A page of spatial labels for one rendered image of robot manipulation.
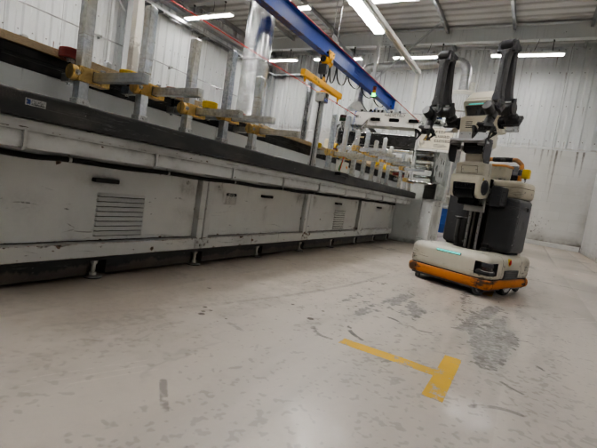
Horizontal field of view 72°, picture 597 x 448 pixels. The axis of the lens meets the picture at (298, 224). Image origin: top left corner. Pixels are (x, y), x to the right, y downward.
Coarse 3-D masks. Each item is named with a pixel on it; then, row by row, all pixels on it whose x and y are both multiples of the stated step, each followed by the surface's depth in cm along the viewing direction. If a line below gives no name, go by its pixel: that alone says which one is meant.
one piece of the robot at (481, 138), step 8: (464, 136) 289; (480, 136) 280; (456, 144) 288; (480, 144) 273; (488, 144) 271; (448, 152) 291; (456, 152) 296; (472, 152) 285; (480, 152) 282; (488, 152) 274; (488, 160) 276
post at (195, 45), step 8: (192, 40) 179; (200, 40) 180; (192, 48) 179; (200, 48) 181; (192, 56) 180; (200, 56) 182; (192, 64) 180; (192, 72) 180; (192, 80) 180; (184, 120) 182; (192, 120) 184
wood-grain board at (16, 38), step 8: (0, 32) 133; (8, 32) 135; (8, 40) 136; (16, 40) 137; (24, 40) 139; (32, 40) 141; (32, 48) 142; (40, 48) 144; (48, 48) 146; (56, 56) 149; (96, 64) 162; (112, 72) 169; (200, 104) 214; (272, 128) 274; (304, 144) 318; (376, 168) 465
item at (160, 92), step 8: (128, 88) 169; (160, 88) 160; (168, 88) 158; (176, 88) 156; (184, 88) 154; (192, 88) 152; (128, 96) 172; (160, 96) 163; (168, 96) 161; (176, 96) 158; (184, 96) 155; (192, 96) 153; (200, 96) 152
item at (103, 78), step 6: (66, 78) 148; (96, 78) 140; (102, 78) 138; (108, 78) 137; (114, 78) 135; (120, 78) 134; (126, 78) 132; (132, 78) 131; (138, 78) 130; (144, 78) 130
